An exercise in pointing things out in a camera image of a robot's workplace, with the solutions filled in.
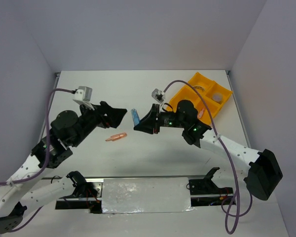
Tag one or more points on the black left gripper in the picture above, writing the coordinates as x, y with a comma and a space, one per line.
114, 115

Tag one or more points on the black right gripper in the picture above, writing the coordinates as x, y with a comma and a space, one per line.
148, 123

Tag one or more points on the blue highlighter pen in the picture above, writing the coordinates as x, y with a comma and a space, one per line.
135, 117

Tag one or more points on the pink highlighter pen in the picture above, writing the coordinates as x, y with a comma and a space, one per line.
201, 113

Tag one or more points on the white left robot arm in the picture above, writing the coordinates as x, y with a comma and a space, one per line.
17, 197

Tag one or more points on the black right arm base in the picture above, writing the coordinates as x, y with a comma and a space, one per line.
204, 192

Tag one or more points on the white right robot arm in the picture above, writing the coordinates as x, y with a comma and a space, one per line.
262, 169

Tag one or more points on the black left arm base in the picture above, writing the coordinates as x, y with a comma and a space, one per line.
87, 196

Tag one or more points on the silver foil sheet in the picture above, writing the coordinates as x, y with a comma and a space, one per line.
145, 195

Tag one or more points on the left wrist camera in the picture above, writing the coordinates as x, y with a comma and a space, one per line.
82, 96

